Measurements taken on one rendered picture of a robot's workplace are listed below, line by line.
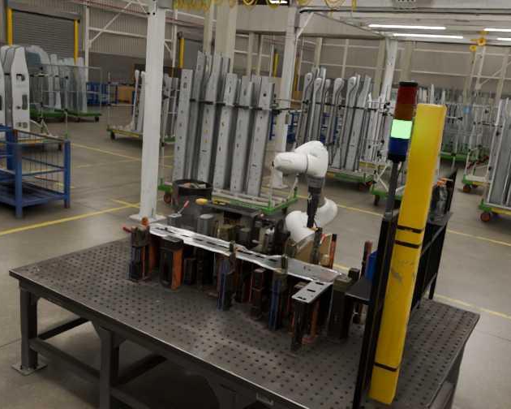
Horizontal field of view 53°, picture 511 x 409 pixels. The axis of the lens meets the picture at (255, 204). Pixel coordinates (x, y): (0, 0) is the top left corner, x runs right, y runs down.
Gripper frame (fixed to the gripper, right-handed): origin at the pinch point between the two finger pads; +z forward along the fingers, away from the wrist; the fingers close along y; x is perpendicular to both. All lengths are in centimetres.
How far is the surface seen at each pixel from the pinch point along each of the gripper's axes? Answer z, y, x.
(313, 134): 42, -760, -305
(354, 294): 25, 23, 37
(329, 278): 28.4, 4.6, 17.1
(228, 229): 22, -12, -59
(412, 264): -8, 53, 66
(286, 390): 58, 72, 26
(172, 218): 25, -12, -104
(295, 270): 28.6, 6.5, -2.7
